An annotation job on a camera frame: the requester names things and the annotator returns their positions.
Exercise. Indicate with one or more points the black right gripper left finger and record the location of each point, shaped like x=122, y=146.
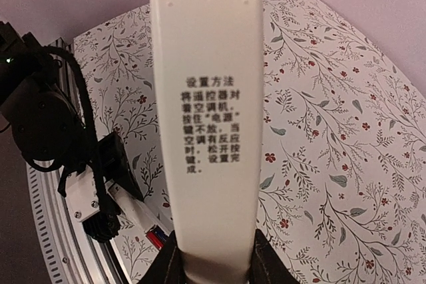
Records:
x=167, y=267

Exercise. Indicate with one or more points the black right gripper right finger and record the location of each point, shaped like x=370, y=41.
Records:
x=266, y=266

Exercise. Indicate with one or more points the floral patterned table mat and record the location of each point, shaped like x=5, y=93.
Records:
x=342, y=188

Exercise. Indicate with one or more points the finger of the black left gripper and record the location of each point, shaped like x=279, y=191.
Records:
x=115, y=164

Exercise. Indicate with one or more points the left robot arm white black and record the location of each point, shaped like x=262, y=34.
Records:
x=46, y=103

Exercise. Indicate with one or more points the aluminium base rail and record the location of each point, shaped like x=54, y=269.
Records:
x=69, y=254

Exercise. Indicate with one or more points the white air conditioner remote control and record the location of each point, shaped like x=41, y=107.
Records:
x=138, y=212

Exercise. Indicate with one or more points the white remote battery cover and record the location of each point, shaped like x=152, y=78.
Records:
x=208, y=75

